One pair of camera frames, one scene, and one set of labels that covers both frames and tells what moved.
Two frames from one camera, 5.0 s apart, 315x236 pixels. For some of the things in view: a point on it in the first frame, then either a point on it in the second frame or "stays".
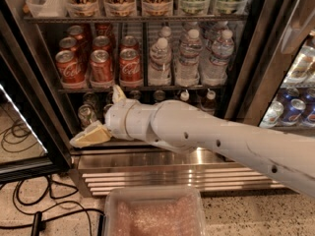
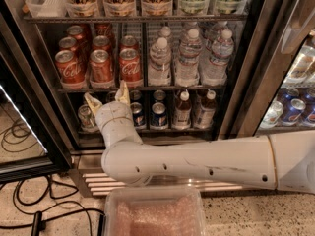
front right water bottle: x=215 y=73 stays
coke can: x=100 y=68 stays
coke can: x=130 y=66 stays
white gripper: x=115 y=118 → x=111 y=111
